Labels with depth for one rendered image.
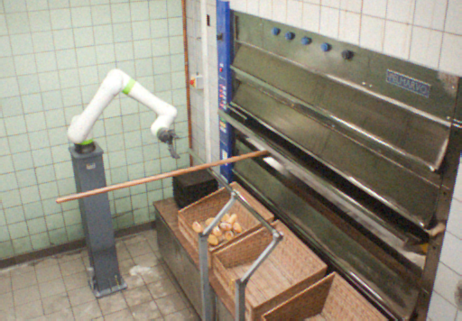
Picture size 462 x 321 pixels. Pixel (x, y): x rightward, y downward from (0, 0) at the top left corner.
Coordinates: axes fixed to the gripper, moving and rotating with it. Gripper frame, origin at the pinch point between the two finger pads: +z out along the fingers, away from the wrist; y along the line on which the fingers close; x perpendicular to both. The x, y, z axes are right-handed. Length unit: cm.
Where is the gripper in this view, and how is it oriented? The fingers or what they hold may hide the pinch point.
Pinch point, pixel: (177, 147)
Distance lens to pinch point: 308.0
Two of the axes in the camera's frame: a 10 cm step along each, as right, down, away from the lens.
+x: -8.9, 2.0, -4.1
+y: 0.1, 9.1, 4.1
